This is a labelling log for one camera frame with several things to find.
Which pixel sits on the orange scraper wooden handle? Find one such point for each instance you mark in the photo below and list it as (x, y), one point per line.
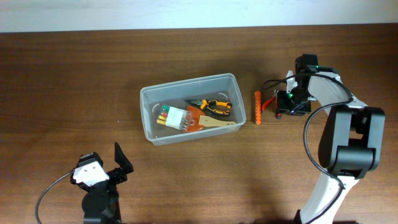
(200, 120)

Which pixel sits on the orange perforated strip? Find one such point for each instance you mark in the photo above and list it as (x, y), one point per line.
(257, 97)

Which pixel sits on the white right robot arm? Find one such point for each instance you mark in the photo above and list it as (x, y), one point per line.
(350, 145)

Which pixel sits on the clear screwdriver bit case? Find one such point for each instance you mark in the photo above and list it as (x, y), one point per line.
(175, 118)

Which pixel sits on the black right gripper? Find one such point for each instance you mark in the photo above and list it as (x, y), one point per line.
(283, 107)

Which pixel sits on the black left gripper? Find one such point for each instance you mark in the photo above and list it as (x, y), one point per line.
(118, 174)

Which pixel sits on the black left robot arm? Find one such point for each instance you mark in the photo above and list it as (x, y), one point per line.
(101, 202)

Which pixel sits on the orange black long-nose pliers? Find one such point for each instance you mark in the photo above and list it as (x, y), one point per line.
(216, 107)

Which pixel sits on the clear plastic container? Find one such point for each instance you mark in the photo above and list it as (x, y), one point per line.
(216, 87)

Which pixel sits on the small red cutting pliers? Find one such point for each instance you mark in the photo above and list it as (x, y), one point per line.
(267, 103)

